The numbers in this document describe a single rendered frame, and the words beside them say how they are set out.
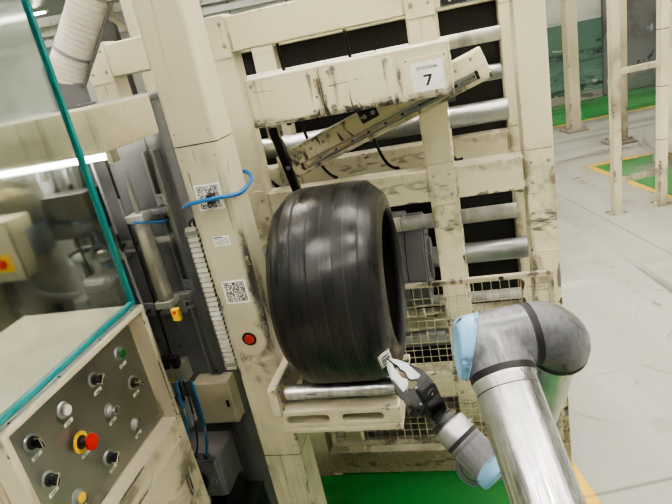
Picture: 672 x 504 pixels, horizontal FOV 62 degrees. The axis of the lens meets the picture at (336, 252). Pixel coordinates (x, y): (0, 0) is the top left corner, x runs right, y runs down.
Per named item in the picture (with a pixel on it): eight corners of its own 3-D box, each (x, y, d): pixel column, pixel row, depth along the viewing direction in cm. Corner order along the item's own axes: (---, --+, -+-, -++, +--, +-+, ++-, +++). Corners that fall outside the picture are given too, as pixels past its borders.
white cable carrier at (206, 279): (226, 370, 175) (183, 228, 159) (232, 361, 180) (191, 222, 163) (239, 369, 174) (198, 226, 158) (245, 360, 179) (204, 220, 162)
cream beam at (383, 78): (253, 130, 170) (241, 81, 165) (276, 117, 193) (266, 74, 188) (455, 94, 156) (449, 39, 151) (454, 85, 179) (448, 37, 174)
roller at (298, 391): (281, 403, 165) (279, 388, 164) (286, 396, 169) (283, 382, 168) (399, 397, 157) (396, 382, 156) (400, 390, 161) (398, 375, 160)
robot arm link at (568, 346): (585, 276, 103) (536, 437, 152) (519, 290, 102) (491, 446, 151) (617, 327, 95) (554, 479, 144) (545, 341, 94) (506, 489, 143)
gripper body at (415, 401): (401, 401, 146) (434, 437, 141) (401, 393, 139) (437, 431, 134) (422, 381, 148) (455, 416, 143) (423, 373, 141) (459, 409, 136)
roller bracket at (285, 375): (273, 419, 163) (265, 391, 160) (304, 347, 200) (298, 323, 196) (284, 419, 163) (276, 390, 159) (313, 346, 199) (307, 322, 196)
